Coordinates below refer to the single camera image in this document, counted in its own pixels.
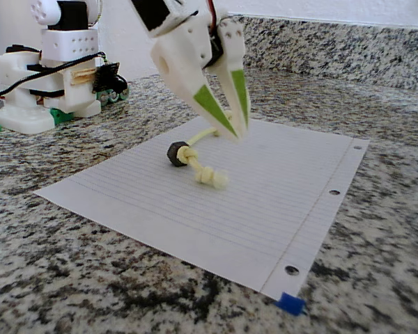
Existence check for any black ring bead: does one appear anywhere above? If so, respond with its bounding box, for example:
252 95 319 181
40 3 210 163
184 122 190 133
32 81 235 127
166 141 191 167

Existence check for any yellow knotted rope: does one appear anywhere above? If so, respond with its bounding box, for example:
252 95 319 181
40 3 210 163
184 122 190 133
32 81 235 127
179 111 235 191

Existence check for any black motor controller board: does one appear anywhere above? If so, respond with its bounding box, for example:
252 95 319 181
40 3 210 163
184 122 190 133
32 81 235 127
92 61 130 107

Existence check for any lined white paper sheet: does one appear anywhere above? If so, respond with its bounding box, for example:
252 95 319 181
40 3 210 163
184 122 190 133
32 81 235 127
33 113 370 301

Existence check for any blue tape piece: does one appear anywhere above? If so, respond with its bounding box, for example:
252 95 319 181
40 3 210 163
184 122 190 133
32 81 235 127
274 292 307 317

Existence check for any red black servo cable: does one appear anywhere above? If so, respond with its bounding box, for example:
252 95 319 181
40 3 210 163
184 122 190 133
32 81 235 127
208 0 220 34

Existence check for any thick black cable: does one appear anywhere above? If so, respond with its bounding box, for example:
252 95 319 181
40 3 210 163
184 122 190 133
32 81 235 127
0 51 107 98

